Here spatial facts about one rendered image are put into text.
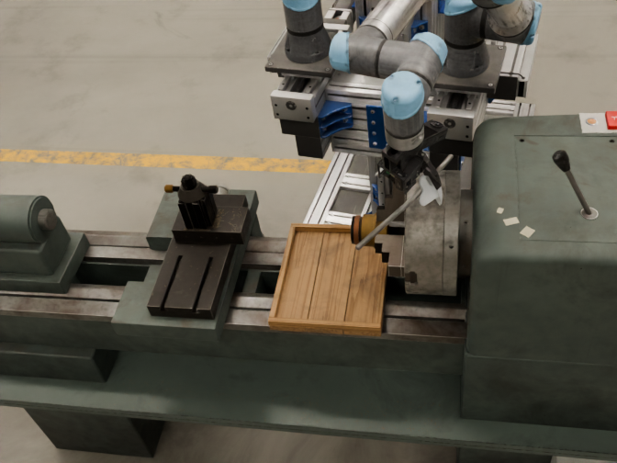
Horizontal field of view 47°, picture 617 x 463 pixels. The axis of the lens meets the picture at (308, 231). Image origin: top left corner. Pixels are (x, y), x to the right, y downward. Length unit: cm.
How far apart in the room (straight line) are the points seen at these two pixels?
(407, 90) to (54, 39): 421
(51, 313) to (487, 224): 126
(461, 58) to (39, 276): 138
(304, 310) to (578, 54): 286
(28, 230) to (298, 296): 76
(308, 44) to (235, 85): 208
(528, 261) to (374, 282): 55
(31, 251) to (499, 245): 129
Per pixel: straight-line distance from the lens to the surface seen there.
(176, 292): 196
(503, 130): 186
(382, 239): 180
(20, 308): 227
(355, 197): 318
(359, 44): 141
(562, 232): 162
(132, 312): 202
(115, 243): 232
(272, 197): 355
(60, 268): 223
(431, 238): 168
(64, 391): 245
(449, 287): 176
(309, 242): 210
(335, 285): 199
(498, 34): 206
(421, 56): 137
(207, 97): 430
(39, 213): 214
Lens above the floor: 243
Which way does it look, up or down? 47 degrees down
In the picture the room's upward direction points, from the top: 10 degrees counter-clockwise
